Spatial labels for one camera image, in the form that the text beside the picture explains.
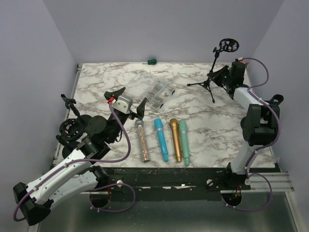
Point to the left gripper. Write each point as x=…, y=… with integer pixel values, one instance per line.
x=140, y=109

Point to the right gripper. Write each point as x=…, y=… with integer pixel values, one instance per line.
x=216, y=78

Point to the silver mesh head microphone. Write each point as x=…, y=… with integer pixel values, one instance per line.
x=139, y=124

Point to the black tripod microphone stand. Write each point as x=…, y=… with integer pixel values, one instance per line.
x=225, y=45

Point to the blue microphone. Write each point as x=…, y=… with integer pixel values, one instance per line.
x=161, y=137

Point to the mint green microphone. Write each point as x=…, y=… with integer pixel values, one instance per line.
x=184, y=139

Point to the black stand holding silver microphone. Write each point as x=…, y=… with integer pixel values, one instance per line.
x=276, y=100

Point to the black shock mount desk stand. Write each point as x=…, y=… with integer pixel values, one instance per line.
x=70, y=131

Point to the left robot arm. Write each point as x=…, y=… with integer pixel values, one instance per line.
x=85, y=140

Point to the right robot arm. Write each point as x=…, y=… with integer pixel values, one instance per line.
x=260, y=126

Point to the gold microphone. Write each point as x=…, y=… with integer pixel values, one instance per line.
x=174, y=125

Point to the clear plastic packet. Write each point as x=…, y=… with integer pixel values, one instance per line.
x=157, y=93

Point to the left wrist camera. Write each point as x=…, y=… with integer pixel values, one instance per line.
x=123, y=103

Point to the green handled screwdriver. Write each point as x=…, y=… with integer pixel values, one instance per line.
x=151, y=61

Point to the aluminium frame rail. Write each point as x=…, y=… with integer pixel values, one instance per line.
x=262, y=181

